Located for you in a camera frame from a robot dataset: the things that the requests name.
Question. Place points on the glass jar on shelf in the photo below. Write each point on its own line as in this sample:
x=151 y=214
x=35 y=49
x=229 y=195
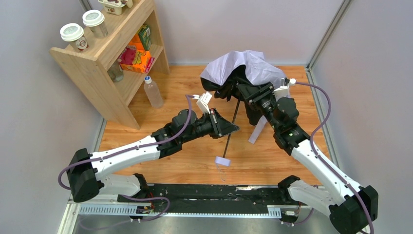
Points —
x=115 y=72

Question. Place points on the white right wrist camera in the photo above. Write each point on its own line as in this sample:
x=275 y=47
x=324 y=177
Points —
x=284 y=90

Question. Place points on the orange snack box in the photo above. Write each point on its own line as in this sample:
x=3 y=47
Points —
x=139 y=61

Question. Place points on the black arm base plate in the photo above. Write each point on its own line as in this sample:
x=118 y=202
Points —
x=218 y=199

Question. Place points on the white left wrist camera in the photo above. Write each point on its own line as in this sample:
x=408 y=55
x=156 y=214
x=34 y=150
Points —
x=203 y=101

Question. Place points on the lavender folding umbrella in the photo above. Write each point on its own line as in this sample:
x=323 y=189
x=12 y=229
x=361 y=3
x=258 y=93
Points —
x=222 y=76

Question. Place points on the front white-lidded paper cup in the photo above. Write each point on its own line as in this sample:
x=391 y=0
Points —
x=73 y=33

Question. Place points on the green drink carton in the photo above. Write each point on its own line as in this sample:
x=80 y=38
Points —
x=142 y=39

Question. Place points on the white-lidded paper cup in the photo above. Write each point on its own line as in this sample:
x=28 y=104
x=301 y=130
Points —
x=73 y=33
x=95 y=21

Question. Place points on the clear plastic water bottle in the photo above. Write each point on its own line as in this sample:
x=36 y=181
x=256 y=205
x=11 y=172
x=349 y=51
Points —
x=153 y=93

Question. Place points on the yogurt cup pack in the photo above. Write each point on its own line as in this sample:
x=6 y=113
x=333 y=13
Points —
x=116 y=7

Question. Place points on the rear white-lidded paper cup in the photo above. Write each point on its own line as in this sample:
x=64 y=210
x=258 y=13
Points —
x=95 y=21

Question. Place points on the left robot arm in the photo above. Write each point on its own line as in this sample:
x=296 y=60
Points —
x=92 y=174

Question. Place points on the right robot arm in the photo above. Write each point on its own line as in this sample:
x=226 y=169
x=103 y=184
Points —
x=319 y=158

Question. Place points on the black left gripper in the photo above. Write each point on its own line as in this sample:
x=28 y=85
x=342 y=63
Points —
x=216 y=122

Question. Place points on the wooden shelf unit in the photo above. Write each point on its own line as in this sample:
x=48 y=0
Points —
x=88 y=70

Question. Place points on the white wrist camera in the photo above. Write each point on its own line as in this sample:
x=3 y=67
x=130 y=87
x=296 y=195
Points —
x=203 y=101
x=284 y=90

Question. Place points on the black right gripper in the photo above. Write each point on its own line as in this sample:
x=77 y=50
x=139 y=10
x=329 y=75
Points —
x=255 y=93

